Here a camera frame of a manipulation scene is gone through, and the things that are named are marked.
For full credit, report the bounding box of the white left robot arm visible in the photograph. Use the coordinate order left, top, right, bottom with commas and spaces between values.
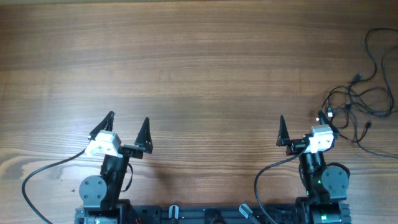
74, 111, 153, 224

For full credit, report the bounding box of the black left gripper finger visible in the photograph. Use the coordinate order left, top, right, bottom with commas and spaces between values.
88, 111, 114, 139
134, 117, 153, 154

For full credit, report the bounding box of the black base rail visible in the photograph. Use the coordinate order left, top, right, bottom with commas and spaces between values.
74, 203, 352, 224

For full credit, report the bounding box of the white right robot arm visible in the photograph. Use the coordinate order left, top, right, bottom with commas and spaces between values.
276, 111, 352, 224

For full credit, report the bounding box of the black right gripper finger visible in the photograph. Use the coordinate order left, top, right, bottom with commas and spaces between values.
276, 115, 290, 147
318, 110, 339, 139

